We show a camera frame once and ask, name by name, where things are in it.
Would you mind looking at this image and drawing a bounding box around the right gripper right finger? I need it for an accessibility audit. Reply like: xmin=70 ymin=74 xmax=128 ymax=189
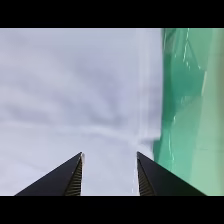
xmin=136 ymin=151 xmax=207 ymax=197

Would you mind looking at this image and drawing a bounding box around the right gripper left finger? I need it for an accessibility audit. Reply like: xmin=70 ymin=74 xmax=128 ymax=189
xmin=14 ymin=151 xmax=84 ymax=197

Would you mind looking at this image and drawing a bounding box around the white garment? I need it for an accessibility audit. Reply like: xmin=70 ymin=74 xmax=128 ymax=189
xmin=0 ymin=27 xmax=165 ymax=197

